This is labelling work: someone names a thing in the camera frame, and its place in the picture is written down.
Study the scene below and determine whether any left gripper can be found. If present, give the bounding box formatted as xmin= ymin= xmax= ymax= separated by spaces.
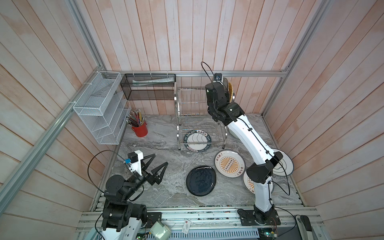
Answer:
xmin=123 ymin=153 xmax=168 ymax=201

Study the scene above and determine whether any yellow woven round tray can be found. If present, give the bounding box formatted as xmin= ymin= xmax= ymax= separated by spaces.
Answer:
xmin=228 ymin=82 xmax=234 ymax=103

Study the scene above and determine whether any steel dish rack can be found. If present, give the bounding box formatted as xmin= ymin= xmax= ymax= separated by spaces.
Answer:
xmin=174 ymin=84 xmax=228 ymax=150

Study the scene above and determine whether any green rimmed white plate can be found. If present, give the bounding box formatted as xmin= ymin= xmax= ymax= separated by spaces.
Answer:
xmin=183 ymin=130 xmax=212 ymax=153

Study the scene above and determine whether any black oval plate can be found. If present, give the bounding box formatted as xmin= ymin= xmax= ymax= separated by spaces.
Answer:
xmin=186 ymin=166 xmax=217 ymax=197

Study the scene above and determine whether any pale green flower plate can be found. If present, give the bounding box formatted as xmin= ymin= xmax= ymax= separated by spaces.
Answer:
xmin=228 ymin=129 xmax=239 ymax=139

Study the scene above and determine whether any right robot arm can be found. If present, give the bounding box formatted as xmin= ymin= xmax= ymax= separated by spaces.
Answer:
xmin=205 ymin=82 xmax=283 ymax=225

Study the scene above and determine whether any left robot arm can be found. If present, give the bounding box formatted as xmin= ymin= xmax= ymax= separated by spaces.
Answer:
xmin=95 ymin=151 xmax=169 ymax=240

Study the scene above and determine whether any red pencil cup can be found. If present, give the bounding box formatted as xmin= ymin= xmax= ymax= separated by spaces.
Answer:
xmin=132 ymin=121 xmax=148 ymax=138

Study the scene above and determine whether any pencils bundle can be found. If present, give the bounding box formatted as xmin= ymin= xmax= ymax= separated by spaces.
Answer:
xmin=126 ymin=110 xmax=145 ymax=128

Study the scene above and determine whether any white power adapter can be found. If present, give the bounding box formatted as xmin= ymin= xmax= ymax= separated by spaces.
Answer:
xmin=150 ymin=221 xmax=172 ymax=240

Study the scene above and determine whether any white tag label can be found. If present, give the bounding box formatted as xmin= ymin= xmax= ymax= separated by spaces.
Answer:
xmin=182 ymin=220 xmax=192 ymax=235

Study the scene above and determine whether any orange sunburst plate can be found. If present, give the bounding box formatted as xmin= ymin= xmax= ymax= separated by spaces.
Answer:
xmin=214 ymin=150 xmax=246 ymax=178
xmin=243 ymin=172 xmax=255 ymax=194

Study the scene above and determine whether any white black-rimmed plate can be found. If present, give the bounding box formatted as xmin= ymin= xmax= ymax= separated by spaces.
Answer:
xmin=272 ymin=148 xmax=294 ymax=177

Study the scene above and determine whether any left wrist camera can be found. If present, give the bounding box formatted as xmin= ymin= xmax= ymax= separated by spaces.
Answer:
xmin=124 ymin=150 xmax=144 ymax=176

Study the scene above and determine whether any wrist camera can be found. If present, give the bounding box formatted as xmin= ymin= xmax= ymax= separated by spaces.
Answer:
xmin=213 ymin=73 xmax=223 ymax=82
xmin=124 ymin=150 xmax=144 ymax=176

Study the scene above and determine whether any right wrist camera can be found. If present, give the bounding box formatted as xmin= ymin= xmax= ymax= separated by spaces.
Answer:
xmin=213 ymin=73 xmax=223 ymax=82

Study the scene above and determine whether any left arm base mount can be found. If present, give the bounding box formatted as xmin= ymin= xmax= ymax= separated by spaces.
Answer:
xmin=147 ymin=212 xmax=162 ymax=228

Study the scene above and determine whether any white mesh wall shelf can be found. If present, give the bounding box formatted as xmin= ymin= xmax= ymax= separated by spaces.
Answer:
xmin=74 ymin=71 xmax=132 ymax=145

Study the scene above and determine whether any black mesh wall basket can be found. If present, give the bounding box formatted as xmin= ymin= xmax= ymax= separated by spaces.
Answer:
xmin=120 ymin=73 xmax=176 ymax=101

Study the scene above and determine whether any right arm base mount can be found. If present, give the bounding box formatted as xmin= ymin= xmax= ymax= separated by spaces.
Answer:
xmin=237 ymin=208 xmax=281 ymax=226

